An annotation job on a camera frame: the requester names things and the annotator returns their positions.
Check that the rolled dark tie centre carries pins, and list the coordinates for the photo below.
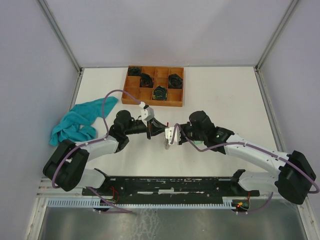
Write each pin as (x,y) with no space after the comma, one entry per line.
(146,81)

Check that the teal cloth towel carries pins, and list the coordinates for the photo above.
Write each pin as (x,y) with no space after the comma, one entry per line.
(77,124)

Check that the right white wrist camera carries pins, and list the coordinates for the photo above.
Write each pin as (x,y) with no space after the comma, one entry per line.
(174,135)

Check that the rolled dark tie top left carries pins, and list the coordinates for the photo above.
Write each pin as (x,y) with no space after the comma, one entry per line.
(134,71)

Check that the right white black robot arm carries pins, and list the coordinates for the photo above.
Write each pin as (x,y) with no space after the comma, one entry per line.
(288,174)

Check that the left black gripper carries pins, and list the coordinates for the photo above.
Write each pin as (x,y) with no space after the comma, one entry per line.
(157,127)

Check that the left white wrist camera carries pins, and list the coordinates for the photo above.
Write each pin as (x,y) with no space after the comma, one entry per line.
(147,113)

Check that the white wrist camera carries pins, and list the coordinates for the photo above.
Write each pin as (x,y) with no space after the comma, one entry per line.
(147,113)
(174,135)

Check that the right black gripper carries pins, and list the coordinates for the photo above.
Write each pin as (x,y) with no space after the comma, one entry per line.
(182,141)

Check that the rolled dark tie right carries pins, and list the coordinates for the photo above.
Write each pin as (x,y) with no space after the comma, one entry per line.
(175,81)

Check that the key with green tag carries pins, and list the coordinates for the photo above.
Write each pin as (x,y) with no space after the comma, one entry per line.
(198,142)

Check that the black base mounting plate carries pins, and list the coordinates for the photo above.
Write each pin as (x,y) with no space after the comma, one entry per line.
(172,190)

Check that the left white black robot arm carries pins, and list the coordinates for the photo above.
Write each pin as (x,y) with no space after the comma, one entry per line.
(66,168)

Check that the rolled dark tie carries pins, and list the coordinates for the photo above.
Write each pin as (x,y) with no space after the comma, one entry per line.
(146,81)
(134,71)
(175,81)

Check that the wooden compartment tray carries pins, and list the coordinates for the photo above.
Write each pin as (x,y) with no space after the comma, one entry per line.
(154,85)

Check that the grey slotted cable duct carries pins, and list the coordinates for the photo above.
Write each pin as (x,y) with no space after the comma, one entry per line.
(96,203)

